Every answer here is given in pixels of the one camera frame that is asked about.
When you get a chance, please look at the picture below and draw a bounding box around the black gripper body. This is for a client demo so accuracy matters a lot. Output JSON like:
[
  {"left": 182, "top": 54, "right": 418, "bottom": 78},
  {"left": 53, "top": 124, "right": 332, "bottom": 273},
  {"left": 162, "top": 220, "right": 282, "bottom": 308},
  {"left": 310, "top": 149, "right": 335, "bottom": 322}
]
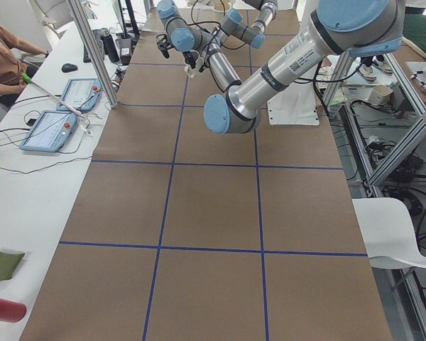
[{"left": 156, "top": 34, "right": 169, "bottom": 53}]

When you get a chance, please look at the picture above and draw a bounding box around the white HOME mug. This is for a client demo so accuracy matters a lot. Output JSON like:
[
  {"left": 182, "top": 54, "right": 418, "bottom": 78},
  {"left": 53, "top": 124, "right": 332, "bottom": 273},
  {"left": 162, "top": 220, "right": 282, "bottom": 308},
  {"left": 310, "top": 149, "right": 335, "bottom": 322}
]
[{"left": 183, "top": 50, "right": 204, "bottom": 79}]

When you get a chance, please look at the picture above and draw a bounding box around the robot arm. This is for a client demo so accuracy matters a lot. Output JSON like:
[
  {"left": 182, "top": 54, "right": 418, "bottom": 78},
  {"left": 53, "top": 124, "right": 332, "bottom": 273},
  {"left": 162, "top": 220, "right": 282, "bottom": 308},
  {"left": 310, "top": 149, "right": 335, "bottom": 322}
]
[
  {"left": 156, "top": 1, "right": 405, "bottom": 134},
  {"left": 214, "top": 0, "right": 278, "bottom": 49}
]

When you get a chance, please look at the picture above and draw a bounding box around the black water bottle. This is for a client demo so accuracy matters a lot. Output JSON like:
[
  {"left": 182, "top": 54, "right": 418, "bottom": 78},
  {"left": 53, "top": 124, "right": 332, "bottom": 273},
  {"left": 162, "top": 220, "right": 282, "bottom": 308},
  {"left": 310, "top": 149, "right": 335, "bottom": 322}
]
[{"left": 101, "top": 28, "right": 120, "bottom": 63}]

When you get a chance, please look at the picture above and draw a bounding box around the upper teach pendant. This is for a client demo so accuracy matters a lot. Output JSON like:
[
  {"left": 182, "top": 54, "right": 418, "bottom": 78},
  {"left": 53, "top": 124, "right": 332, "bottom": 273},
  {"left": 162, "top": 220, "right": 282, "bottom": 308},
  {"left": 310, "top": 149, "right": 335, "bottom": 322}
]
[{"left": 60, "top": 78, "right": 102, "bottom": 112}]

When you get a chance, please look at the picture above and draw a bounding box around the teach pendant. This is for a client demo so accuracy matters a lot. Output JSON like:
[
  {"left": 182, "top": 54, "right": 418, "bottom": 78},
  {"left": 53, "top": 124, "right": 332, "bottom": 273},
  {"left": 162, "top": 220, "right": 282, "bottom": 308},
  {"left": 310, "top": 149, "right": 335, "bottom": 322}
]
[
  {"left": 19, "top": 110, "right": 77, "bottom": 153},
  {"left": 60, "top": 78, "right": 102, "bottom": 112}
]

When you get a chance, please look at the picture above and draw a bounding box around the black computer mouse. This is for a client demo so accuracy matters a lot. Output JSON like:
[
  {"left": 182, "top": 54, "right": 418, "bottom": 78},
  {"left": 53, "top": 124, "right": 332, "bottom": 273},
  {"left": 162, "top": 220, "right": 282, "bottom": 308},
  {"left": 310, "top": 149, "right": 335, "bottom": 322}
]
[{"left": 61, "top": 63, "right": 78, "bottom": 73}]

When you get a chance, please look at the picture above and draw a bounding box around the lower teach pendant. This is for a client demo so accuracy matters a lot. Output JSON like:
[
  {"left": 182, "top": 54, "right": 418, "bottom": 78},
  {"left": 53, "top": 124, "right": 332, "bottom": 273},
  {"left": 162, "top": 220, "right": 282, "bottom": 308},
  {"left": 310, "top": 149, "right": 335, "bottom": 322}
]
[{"left": 19, "top": 110, "right": 77, "bottom": 153}]

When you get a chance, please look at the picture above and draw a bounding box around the person in orange shirt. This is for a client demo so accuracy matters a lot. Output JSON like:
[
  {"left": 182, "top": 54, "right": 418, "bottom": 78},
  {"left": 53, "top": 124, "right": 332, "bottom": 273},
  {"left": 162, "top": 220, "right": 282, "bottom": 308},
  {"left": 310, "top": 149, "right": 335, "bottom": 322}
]
[{"left": 0, "top": 26, "right": 49, "bottom": 107}]

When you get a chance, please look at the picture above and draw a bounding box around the brown gridded table mat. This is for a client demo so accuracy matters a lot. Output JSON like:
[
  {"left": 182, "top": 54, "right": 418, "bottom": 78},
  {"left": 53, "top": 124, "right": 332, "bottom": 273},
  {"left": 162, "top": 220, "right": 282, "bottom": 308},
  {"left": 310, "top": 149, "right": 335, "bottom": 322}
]
[{"left": 21, "top": 14, "right": 391, "bottom": 340}]

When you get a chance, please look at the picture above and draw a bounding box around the green cloth pouch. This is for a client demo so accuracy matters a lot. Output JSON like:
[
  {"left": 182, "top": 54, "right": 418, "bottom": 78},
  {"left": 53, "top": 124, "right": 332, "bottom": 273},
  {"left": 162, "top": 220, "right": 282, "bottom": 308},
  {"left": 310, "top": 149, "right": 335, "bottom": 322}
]
[{"left": 0, "top": 251, "right": 25, "bottom": 281}]

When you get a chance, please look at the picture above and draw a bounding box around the white chair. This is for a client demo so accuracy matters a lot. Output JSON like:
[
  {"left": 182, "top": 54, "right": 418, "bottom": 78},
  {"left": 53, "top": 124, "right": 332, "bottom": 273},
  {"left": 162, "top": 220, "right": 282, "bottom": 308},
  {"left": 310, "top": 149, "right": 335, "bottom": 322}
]
[{"left": 352, "top": 197, "right": 426, "bottom": 270}]

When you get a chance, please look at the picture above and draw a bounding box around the red cylinder bottle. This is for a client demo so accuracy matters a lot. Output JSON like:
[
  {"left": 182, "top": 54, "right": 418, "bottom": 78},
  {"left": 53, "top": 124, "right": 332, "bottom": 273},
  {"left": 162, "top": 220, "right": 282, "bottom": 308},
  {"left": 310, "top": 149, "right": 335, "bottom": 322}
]
[{"left": 0, "top": 298, "right": 27, "bottom": 323}]

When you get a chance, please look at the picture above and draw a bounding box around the aluminium frame post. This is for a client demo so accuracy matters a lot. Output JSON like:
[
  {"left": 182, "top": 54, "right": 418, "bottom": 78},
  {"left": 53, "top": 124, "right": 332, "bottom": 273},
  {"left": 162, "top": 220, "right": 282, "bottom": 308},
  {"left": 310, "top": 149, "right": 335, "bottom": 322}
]
[{"left": 66, "top": 0, "right": 119, "bottom": 109}]

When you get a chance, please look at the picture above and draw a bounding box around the grabber stick green handle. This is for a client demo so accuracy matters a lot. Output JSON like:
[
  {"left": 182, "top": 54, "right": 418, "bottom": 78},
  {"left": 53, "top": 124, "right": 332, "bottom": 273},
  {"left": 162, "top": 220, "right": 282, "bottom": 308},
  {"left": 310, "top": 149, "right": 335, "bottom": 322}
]
[{"left": 21, "top": 73, "right": 102, "bottom": 136}]

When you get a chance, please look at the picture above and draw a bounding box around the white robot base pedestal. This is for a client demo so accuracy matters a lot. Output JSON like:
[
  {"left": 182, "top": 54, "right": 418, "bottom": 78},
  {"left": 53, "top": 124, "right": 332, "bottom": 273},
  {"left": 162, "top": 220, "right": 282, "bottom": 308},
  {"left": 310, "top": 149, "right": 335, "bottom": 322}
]
[{"left": 267, "top": 80, "right": 320, "bottom": 126}]

